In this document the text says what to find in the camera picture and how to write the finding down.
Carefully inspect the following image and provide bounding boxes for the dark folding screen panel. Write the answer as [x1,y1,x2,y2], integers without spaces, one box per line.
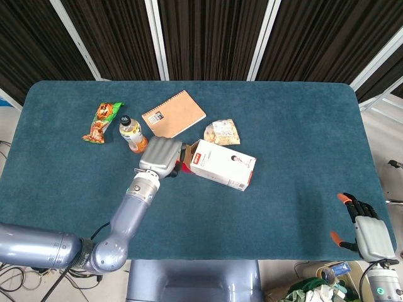
[0,0,99,106]
[145,0,281,82]
[349,28,403,111]
[50,0,167,82]
[247,0,403,86]

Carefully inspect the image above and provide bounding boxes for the kraft spiral notebook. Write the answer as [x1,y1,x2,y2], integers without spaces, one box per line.
[141,89,207,140]

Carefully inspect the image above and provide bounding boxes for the loose floor cables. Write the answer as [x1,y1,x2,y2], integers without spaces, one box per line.
[0,262,105,302]

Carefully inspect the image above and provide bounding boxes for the clear plastic food bag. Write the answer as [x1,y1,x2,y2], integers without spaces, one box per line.
[203,118,241,146]

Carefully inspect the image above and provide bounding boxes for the green orange snack bag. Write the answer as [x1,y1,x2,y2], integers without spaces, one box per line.
[82,101,125,145]

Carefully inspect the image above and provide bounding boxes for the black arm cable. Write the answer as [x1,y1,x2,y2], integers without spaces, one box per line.
[40,221,111,302]

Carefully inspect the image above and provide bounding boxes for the blue plastic packet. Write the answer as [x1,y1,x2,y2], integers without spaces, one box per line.
[332,262,352,275]

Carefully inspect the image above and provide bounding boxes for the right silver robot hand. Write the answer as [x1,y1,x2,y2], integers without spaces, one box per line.
[329,192,398,262]

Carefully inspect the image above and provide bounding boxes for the orange drink bottle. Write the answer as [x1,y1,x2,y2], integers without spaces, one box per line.
[118,115,149,155]

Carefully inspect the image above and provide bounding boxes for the teal table cloth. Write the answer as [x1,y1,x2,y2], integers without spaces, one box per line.
[0,80,397,262]

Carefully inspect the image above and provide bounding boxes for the green cloth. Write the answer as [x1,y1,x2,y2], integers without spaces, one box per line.
[285,276,331,302]

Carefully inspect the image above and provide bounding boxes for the white cardboard box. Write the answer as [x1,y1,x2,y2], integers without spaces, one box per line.
[181,138,257,192]

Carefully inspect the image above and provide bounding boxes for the grey-blue robot torso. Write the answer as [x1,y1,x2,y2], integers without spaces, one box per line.
[125,259,264,302]

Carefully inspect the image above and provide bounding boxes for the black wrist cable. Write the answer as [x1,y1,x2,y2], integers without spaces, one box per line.
[358,260,378,298]

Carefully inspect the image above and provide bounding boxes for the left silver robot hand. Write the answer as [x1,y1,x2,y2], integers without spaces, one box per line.
[138,136,187,179]

